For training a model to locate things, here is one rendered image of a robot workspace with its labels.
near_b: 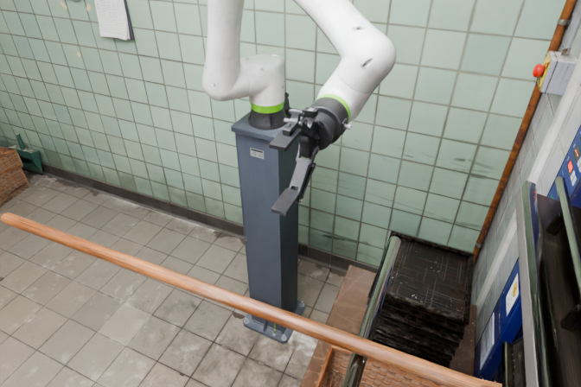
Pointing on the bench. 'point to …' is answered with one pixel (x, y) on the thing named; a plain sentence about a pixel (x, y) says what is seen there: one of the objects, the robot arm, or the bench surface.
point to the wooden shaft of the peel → (433, 372)
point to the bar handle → (569, 248)
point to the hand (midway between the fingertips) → (280, 178)
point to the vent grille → (487, 341)
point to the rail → (540, 294)
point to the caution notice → (512, 295)
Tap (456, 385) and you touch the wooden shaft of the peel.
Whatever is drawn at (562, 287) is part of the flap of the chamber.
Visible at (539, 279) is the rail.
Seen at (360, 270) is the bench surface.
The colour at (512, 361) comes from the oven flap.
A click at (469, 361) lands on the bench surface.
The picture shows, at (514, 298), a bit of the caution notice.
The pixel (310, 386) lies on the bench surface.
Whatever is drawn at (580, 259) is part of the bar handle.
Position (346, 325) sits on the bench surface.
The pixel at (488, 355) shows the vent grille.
